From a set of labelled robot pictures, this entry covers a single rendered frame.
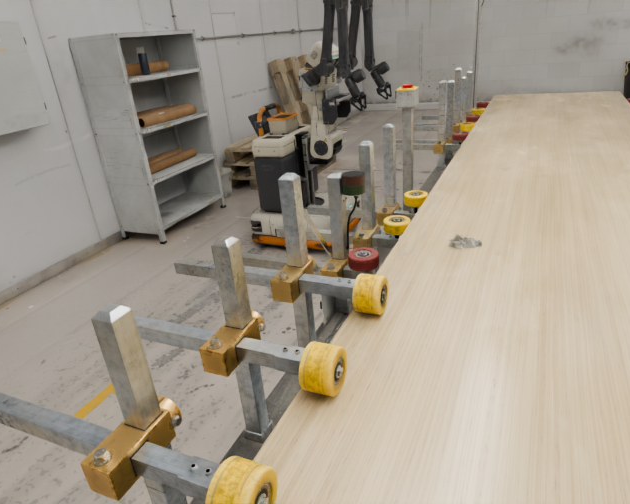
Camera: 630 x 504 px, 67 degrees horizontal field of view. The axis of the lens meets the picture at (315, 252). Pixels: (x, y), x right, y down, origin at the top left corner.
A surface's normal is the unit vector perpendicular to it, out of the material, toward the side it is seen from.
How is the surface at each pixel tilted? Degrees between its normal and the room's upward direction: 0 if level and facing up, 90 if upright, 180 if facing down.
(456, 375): 0
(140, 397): 90
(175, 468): 0
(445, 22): 90
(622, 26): 90
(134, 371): 90
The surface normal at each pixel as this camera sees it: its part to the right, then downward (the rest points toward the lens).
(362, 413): -0.08, -0.90
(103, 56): -0.40, 0.41
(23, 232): 0.91, 0.10
